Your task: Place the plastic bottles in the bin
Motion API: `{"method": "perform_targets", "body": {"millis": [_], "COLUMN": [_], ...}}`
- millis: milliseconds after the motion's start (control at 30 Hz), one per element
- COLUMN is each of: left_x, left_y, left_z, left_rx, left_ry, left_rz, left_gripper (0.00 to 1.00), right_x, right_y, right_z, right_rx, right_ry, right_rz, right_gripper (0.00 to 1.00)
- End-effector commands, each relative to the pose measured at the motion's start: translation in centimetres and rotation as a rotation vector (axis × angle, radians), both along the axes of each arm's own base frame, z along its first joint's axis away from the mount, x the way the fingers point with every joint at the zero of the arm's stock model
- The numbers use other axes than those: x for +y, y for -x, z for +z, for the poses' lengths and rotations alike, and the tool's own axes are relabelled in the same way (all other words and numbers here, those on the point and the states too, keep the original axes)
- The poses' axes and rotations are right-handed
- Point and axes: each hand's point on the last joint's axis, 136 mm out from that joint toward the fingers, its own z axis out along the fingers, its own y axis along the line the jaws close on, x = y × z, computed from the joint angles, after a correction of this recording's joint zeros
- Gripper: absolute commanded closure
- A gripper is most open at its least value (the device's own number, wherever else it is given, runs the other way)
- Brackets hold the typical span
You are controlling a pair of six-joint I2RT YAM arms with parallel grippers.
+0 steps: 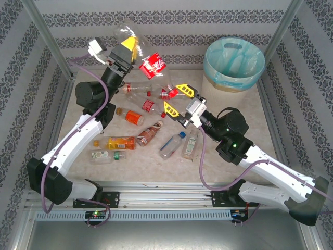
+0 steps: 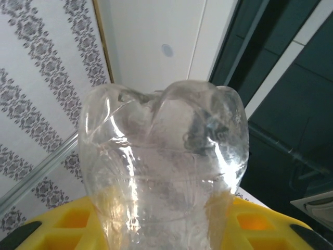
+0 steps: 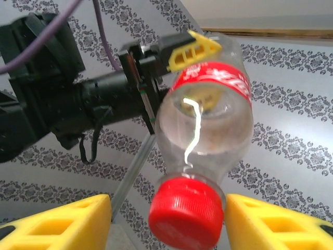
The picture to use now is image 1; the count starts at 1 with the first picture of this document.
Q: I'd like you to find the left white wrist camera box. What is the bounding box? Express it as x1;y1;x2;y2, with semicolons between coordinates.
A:
87;37;108;65

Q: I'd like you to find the orange NFC label bottle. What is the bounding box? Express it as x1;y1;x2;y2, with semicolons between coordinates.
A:
116;107;145;126

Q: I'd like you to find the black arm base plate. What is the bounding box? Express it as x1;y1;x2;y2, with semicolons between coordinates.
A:
72;191;120;209
211;190;248;208

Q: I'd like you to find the blue plastic bin liner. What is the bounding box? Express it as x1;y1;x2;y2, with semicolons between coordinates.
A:
202;36;266;91

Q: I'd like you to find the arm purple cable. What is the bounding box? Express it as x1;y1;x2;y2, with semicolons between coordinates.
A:
199;126;333;224
41;53;111;228

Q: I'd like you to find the small red label cola bottle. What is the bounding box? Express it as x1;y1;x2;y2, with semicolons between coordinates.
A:
142;99;167;118

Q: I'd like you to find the large clear cola bottle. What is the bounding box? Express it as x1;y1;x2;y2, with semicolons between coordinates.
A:
113;18;180;99

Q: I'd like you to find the aluminium table side rail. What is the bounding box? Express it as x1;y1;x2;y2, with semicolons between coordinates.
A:
50;72;78;167
257;77;296;188

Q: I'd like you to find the thin black cable loop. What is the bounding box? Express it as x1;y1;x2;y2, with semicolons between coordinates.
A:
217;106;236;117

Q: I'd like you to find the yellow orange juice bottle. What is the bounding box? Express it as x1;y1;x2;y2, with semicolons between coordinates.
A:
93;136;137;151

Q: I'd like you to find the aluminium frame post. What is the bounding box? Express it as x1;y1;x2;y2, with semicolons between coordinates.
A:
264;0;304;65
20;0;76;79

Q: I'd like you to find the white plastic bin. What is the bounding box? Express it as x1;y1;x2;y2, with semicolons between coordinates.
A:
201;75;258;114

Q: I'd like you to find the tan tape band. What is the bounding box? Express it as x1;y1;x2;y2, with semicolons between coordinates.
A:
207;78;257;93

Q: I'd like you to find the clear bottle green white label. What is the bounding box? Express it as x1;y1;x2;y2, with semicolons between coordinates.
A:
181;127;200;160

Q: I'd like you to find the white slotted cable duct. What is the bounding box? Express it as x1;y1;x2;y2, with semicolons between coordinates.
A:
35;209;233;222

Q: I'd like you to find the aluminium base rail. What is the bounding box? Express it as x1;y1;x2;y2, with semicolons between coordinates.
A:
24;182;306;209

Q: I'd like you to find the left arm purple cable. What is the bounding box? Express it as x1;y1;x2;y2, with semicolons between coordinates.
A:
41;53;111;228

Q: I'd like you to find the clear bottle gold flower label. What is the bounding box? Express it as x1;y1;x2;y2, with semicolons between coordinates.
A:
118;82;150;101

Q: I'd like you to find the grey metal panel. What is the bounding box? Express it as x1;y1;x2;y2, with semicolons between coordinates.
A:
25;221;313;250

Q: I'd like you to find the slim clear bottle red label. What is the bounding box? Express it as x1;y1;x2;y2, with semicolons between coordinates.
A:
146;88;183;102

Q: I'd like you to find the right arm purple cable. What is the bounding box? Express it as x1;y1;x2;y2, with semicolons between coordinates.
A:
199;126;333;224

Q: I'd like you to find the clear bottle green leaf label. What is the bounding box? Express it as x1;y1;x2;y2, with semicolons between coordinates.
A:
89;149;126;165

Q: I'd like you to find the clear bottle blue cap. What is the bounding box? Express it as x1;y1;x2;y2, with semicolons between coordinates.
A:
158;131;187;160

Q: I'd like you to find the brown tea bottle beige cap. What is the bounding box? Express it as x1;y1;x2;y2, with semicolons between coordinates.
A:
136;120;164;147

